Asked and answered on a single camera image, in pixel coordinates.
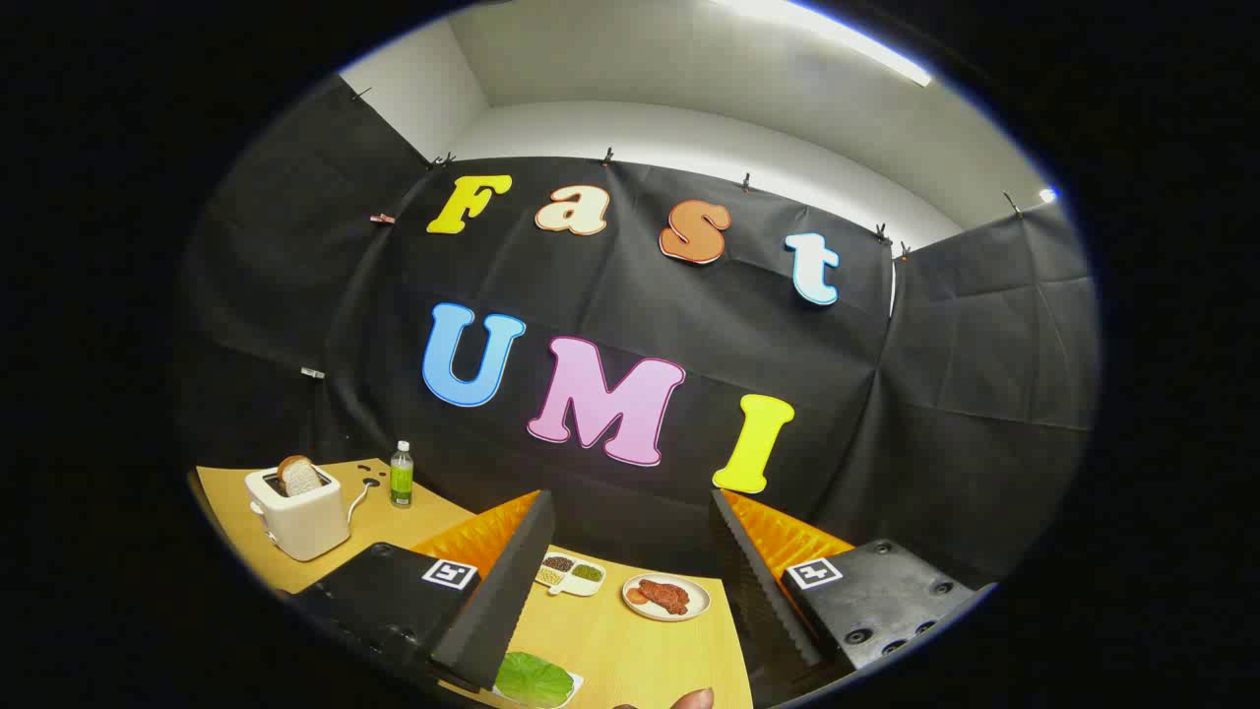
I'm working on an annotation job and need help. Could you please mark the white bread slice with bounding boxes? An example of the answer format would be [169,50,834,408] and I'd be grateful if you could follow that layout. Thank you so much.
[277,455,324,497]

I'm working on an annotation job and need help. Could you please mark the green lettuce leaf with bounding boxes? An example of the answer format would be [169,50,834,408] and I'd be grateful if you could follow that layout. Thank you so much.
[494,652,575,709]

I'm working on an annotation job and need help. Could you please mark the white toaster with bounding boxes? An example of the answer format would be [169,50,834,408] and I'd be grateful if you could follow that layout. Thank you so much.
[244,463,352,563]

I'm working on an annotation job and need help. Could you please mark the small white round plate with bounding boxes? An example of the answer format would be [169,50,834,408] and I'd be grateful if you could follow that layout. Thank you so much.
[622,573,712,622]

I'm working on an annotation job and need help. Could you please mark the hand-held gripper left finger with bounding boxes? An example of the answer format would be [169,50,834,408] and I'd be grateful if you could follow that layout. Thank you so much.
[281,489,557,693]

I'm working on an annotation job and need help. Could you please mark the brown meat piece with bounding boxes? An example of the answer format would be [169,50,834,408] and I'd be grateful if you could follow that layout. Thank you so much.
[627,580,690,616]

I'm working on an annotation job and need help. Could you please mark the grey-green round plate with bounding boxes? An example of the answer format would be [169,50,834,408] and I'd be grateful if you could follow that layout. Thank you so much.
[492,672,585,709]

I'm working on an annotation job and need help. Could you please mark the white divided dish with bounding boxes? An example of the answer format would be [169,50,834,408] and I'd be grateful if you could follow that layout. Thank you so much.
[535,553,607,598]

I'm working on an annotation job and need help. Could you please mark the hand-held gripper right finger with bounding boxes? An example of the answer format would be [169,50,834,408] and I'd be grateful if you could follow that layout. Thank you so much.
[709,488,997,705]

